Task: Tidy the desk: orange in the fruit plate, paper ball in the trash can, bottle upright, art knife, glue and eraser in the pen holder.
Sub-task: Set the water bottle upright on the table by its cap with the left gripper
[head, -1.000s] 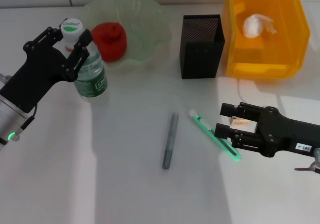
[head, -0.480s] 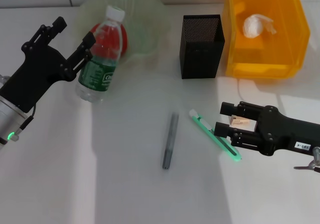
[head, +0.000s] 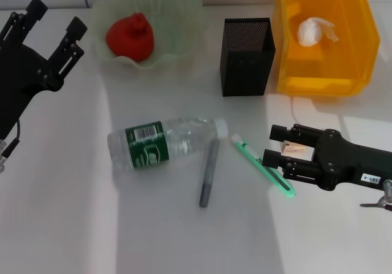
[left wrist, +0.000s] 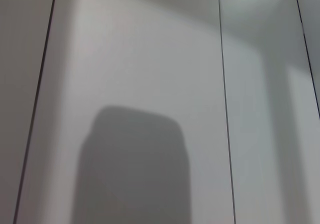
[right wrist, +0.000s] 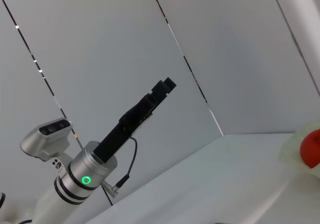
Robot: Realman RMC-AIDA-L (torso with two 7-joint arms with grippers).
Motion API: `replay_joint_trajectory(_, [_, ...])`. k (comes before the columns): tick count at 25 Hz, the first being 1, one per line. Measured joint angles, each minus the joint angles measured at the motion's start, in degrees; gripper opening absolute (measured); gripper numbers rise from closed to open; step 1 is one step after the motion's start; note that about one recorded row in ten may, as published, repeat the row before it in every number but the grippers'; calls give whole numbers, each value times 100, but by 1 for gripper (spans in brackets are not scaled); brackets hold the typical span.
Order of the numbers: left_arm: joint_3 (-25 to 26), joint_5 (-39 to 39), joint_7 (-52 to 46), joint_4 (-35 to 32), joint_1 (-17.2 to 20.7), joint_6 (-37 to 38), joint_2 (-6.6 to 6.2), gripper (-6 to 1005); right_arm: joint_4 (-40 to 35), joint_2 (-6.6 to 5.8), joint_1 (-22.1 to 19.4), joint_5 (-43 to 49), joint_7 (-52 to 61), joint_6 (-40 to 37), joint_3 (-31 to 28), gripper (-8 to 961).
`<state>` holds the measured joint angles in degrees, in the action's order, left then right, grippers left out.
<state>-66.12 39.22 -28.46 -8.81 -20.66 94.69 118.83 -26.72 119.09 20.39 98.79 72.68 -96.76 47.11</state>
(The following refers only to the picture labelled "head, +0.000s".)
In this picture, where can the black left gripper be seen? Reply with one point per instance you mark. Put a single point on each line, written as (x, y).
(18, 71)

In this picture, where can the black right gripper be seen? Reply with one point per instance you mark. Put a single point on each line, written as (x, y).
(337, 160)

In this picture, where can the small beige eraser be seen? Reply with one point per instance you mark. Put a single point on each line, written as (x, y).
(295, 149)

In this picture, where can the green utility knife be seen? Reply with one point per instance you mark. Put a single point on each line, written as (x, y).
(251, 154)

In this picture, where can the grey pen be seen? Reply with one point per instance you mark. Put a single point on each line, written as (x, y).
(209, 169)

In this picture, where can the clear bottle with green label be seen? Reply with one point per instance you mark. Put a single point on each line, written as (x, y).
(171, 139)

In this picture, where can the white paper ball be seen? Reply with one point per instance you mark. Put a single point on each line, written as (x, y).
(310, 32)

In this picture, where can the black mesh pen holder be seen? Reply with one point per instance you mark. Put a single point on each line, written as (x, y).
(245, 71)

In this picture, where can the pale green glass fruit bowl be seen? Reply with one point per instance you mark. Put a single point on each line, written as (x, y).
(174, 25)

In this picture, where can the yellow plastic bin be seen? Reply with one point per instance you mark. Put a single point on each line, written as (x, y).
(330, 65)

